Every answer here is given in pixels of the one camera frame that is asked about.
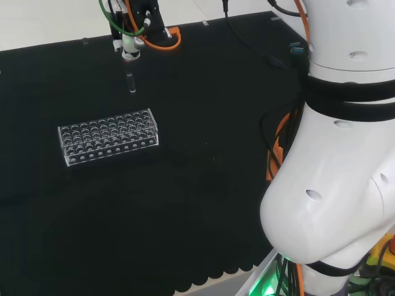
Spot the clear plastic test tube rack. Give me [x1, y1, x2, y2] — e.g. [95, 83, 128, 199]
[57, 107, 160, 168]

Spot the orange cable along arm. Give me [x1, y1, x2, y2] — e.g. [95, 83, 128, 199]
[265, 0, 311, 183]

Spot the black cable with connector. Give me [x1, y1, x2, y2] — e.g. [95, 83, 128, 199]
[222, 0, 309, 78]

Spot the green cable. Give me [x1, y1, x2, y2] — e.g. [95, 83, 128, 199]
[98, 0, 152, 38]

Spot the black bench cloth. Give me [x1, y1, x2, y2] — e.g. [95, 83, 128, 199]
[0, 10, 309, 296]

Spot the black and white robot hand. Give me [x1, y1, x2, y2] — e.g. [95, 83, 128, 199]
[106, 0, 169, 63]

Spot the clear glass test tube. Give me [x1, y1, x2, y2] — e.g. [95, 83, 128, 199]
[124, 58, 137, 94]

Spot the white base rail green light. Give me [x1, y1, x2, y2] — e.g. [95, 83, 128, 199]
[237, 249, 306, 296]

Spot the blue cable connector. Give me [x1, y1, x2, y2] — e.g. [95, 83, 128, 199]
[288, 41, 310, 57]

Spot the yellow stop button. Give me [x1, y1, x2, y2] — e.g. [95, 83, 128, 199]
[368, 232, 395, 269]

